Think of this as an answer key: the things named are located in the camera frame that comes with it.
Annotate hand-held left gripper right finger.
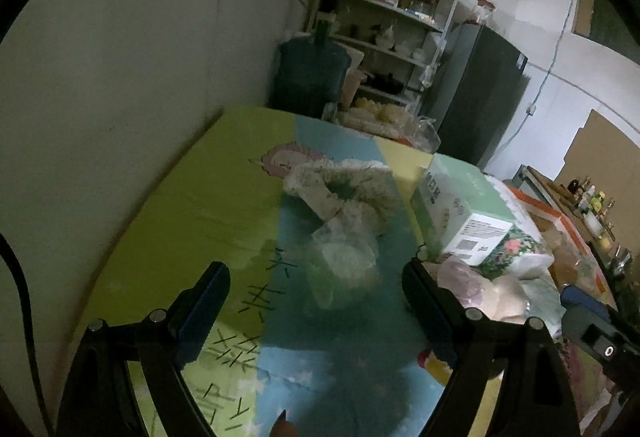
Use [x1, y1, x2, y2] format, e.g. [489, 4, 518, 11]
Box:
[401, 259, 581, 437]

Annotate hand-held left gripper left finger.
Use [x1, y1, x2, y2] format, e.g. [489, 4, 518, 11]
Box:
[57, 261, 232, 437]

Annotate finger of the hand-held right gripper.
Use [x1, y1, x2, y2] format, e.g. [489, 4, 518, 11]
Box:
[560, 286, 615, 318]

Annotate cardboard box with orange rim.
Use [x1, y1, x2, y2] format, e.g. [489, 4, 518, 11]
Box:
[505, 182, 608, 318]

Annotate green sponge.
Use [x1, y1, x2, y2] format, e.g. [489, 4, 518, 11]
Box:
[305, 210, 381, 313]

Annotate spotted white plush toy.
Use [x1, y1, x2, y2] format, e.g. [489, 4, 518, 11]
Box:
[282, 158, 403, 238]

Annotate floral tissue pack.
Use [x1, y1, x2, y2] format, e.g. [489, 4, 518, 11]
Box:
[480, 174, 556, 280]

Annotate group of condiment bottles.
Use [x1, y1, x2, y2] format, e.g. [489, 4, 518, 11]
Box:
[567, 174, 616, 238]

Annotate colourful printed blanket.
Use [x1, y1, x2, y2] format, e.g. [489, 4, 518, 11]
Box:
[75, 104, 616, 437]

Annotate kitchen counter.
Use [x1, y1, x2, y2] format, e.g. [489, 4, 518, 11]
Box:
[515, 164, 640, 278]

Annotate mint green carton box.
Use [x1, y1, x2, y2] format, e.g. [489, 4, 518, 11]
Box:
[410, 152, 516, 267]

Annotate clear plastic bag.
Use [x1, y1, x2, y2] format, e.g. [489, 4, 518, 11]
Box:
[340, 100, 441, 153]

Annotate dark grey refrigerator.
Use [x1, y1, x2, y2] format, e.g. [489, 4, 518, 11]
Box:
[425, 22, 530, 168]

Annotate black wok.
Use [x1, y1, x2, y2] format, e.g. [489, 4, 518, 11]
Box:
[367, 72, 406, 95]

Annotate large blue water jug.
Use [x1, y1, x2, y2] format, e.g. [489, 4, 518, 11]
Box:
[272, 34, 351, 118]

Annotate white sack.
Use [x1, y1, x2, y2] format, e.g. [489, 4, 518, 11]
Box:
[345, 48, 368, 78]

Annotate row of white bowls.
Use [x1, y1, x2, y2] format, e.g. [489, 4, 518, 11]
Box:
[372, 30, 426, 60]

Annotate white metal shelf rack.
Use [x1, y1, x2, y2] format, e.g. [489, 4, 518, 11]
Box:
[305, 0, 461, 118]

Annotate black water jug pump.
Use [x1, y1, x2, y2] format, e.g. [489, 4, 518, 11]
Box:
[316, 0, 338, 43]

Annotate cardboard wall sheet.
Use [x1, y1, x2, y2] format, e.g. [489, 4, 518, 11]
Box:
[560, 110, 640, 198]

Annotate black cable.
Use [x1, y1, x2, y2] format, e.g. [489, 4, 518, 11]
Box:
[0, 232, 56, 437]

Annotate blue wall cable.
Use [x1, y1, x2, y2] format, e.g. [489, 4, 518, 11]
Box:
[510, 0, 581, 143]

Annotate high wall window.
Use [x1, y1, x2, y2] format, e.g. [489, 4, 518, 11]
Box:
[572, 0, 640, 53]

